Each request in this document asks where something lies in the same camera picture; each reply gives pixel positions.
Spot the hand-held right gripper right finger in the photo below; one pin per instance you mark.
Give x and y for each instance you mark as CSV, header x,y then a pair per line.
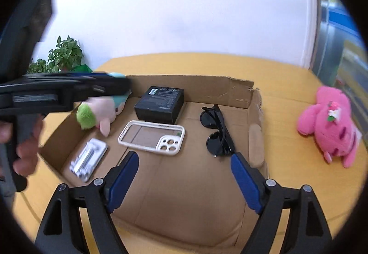
x,y
245,182

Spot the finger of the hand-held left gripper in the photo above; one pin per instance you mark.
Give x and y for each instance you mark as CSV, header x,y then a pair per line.
x,y
109,87
86,77

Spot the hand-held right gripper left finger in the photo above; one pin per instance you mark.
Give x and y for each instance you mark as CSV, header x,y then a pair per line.
x,y
125,179

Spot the teal and pink plush toy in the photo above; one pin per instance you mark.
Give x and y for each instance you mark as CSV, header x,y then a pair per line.
x,y
97,110

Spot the black product box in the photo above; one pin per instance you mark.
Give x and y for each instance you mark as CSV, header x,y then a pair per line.
x,y
161,104

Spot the brown cardboard box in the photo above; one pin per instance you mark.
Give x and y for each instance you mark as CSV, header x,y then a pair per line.
x,y
178,199

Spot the person's left hand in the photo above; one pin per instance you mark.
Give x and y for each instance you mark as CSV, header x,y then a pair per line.
x,y
28,153

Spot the green potted plant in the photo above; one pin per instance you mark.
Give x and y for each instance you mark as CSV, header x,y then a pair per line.
x,y
37,66
67,52

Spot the white battery pack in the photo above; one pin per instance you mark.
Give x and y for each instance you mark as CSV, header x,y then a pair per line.
x,y
86,159

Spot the black sunglasses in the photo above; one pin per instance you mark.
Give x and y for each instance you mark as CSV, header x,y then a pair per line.
x,y
215,143

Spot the white phone case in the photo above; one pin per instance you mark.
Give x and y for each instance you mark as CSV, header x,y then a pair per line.
x,y
169,143

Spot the glass door with blue stripe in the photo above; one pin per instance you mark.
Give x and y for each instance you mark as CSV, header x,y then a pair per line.
x,y
336,41

